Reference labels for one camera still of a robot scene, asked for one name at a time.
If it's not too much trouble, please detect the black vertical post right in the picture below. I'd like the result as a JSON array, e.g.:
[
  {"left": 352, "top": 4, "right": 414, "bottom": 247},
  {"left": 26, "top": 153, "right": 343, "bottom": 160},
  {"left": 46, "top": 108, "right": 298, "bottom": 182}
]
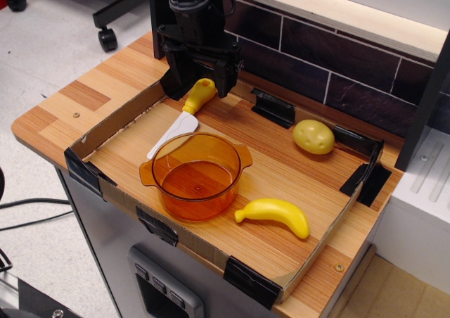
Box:
[{"left": 395, "top": 33, "right": 449, "bottom": 172}]

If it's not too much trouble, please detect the grey control panel with buttons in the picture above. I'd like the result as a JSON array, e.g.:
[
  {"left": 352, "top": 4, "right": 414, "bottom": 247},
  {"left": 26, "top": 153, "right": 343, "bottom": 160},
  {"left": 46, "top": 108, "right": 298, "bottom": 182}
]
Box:
[{"left": 128, "top": 247, "right": 205, "bottom": 318}]

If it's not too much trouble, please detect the black chair base with caster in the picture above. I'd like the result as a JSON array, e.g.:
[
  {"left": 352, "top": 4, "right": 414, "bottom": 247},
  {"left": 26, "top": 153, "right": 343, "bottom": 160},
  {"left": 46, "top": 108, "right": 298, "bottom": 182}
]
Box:
[{"left": 92, "top": 0, "right": 147, "bottom": 52}]

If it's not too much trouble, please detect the yellow toy potato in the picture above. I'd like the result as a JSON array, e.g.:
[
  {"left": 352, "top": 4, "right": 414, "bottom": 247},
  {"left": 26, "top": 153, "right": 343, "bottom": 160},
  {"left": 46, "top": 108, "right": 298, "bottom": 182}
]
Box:
[{"left": 292, "top": 120, "right": 335, "bottom": 155}]

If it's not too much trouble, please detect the black floor cable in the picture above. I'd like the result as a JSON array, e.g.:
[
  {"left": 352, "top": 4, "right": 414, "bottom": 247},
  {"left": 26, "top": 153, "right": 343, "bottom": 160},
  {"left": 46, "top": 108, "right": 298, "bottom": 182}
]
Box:
[{"left": 0, "top": 198, "right": 74, "bottom": 231}]

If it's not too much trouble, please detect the yellow handled white toy knife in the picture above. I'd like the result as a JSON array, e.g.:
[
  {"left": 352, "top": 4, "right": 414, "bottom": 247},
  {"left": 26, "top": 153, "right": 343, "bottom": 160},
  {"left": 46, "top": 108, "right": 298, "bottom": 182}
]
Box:
[{"left": 147, "top": 78, "right": 217, "bottom": 160}]

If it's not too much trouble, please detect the black caster wheel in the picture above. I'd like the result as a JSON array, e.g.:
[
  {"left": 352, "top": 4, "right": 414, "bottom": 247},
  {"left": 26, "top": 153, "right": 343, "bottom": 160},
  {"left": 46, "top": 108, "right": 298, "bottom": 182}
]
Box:
[{"left": 6, "top": 0, "right": 27, "bottom": 12}]

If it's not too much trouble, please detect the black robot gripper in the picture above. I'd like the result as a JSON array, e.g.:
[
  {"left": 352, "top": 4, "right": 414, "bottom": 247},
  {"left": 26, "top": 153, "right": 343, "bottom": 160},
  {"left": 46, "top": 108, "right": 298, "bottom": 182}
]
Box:
[{"left": 157, "top": 1, "right": 242, "bottom": 98}]

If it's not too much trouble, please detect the yellow toy banana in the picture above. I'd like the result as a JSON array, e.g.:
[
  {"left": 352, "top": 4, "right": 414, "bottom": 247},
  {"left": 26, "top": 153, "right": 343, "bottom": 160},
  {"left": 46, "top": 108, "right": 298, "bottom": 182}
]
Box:
[{"left": 234, "top": 198, "right": 309, "bottom": 239}]

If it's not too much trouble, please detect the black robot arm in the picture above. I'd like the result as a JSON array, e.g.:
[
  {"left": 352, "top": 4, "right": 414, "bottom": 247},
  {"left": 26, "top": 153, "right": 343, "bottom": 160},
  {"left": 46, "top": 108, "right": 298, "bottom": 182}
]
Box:
[{"left": 150, "top": 0, "right": 242, "bottom": 100}]

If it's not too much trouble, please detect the orange transparent plastic pot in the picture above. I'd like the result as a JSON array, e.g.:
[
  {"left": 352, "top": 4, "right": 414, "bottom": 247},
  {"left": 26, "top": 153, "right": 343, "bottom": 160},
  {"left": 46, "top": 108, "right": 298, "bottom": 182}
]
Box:
[{"left": 139, "top": 132, "right": 253, "bottom": 222}]

